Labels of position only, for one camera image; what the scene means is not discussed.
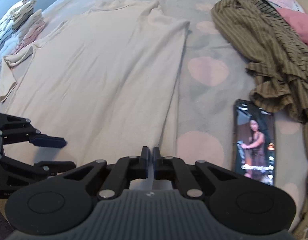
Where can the olive striped garment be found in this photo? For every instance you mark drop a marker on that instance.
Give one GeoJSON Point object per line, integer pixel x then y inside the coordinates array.
{"type": "Point", "coordinates": [268, 55]}

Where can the black smartphone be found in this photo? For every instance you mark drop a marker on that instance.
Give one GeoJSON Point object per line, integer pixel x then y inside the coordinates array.
{"type": "Point", "coordinates": [255, 142]}

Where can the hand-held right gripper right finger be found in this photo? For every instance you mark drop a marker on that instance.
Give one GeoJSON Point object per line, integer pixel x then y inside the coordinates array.
{"type": "Point", "coordinates": [157, 161]}

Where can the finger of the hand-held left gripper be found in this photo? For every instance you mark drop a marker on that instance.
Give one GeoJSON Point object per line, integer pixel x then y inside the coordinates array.
{"type": "Point", "coordinates": [47, 141]}
{"type": "Point", "coordinates": [59, 166]}

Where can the stack of folded clothes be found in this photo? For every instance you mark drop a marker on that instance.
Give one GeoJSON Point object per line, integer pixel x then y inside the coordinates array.
{"type": "Point", "coordinates": [16, 27]}

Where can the cream long-sleeve shirt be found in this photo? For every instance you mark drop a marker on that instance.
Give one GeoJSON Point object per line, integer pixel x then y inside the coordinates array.
{"type": "Point", "coordinates": [106, 67]}

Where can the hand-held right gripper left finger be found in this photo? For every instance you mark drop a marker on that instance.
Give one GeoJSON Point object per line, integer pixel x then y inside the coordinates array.
{"type": "Point", "coordinates": [144, 161]}

